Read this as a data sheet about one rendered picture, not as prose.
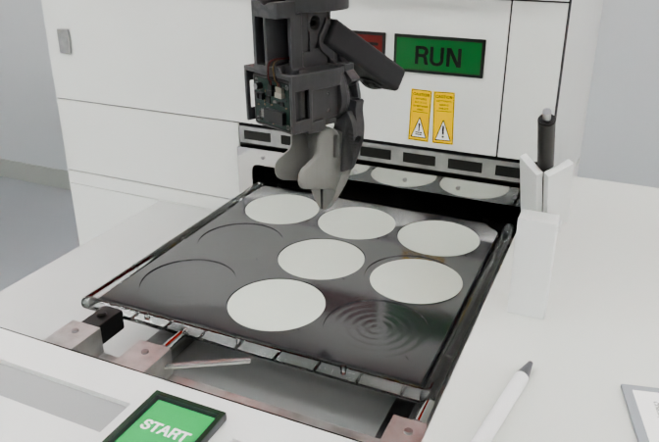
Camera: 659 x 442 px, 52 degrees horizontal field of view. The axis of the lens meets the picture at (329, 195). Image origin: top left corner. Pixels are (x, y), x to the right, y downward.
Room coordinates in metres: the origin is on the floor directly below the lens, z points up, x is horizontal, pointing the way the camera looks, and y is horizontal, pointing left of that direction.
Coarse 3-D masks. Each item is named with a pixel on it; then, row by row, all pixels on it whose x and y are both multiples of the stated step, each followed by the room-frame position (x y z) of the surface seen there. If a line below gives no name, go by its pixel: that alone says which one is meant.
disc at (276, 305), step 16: (256, 288) 0.62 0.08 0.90; (272, 288) 0.62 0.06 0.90; (288, 288) 0.62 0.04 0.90; (304, 288) 0.62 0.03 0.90; (240, 304) 0.59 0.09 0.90; (256, 304) 0.59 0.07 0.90; (272, 304) 0.59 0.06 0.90; (288, 304) 0.59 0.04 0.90; (304, 304) 0.59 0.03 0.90; (320, 304) 0.59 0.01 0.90; (240, 320) 0.56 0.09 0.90; (256, 320) 0.56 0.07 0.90; (272, 320) 0.56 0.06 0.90; (288, 320) 0.56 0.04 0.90; (304, 320) 0.56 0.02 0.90
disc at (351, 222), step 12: (324, 216) 0.81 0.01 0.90; (336, 216) 0.81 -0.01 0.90; (348, 216) 0.81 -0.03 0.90; (360, 216) 0.81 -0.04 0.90; (372, 216) 0.81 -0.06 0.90; (384, 216) 0.81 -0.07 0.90; (324, 228) 0.77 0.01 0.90; (336, 228) 0.77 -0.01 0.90; (348, 228) 0.77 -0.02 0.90; (360, 228) 0.77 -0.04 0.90; (372, 228) 0.77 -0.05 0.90; (384, 228) 0.77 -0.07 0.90
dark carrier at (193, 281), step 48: (288, 192) 0.89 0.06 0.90; (192, 240) 0.74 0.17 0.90; (240, 240) 0.74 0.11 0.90; (288, 240) 0.74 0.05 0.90; (384, 240) 0.74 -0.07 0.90; (480, 240) 0.74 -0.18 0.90; (144, 288) 0.63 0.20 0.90; (192, 288) 0.63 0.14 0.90; (240, 288) 0.63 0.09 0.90; (336, 288) 0.62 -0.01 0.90; (288, 336) 0.54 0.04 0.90; (336, 336) 0.54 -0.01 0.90; (384, 336) 0.54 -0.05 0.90; (432, 336) 0.54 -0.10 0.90
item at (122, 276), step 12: (252, 192) 0.90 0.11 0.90; (228, 204) 0.85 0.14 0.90; (216, 216) 0.81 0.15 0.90; (192, 228) 0.77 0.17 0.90; (180, 240) 0.74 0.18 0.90; (156, 252) 0.70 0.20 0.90; (144, 264) 0.68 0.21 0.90; (120, 276) 0.65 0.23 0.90; (96, 288) 0.62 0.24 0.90; (108, 288) 0.62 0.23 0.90
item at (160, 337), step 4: (156, 332) 0.62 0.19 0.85; (160, 332) 0.62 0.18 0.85; (164, 332) 0.62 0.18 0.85; (168, 332) 0.62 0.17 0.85; (152, 336) 0.61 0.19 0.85; (156, 336) 0.61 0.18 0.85; (160, 336) 0.61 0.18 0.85; (164, 336) 0.61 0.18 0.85; (168, 336) 0.61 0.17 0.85; (148, 340) 0.60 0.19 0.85; (152, 340) 0.60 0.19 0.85; (156, 340) 0.60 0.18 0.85; (160, 340) 0.60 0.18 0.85; (164, 340) 0.60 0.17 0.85; (184, 340) 0.63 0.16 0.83; (188, 340) 0.64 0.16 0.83; (192, 340) 0.64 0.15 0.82; (180, 344) 0.62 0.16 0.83; (184, 344) 0.63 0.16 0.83; (188, 344) 0.63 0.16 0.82; (176, 348) 0.61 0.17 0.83; (180, 348) 0.62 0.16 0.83; (184, 348) 0.63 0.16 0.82; (172, 352) 0.61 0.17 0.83; (176, 352) 0.61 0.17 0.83; (180, 352) 0.62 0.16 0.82; (172, 356) 0.61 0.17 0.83; (176, 356) 0.61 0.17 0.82; (172, 360) 0.61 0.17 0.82
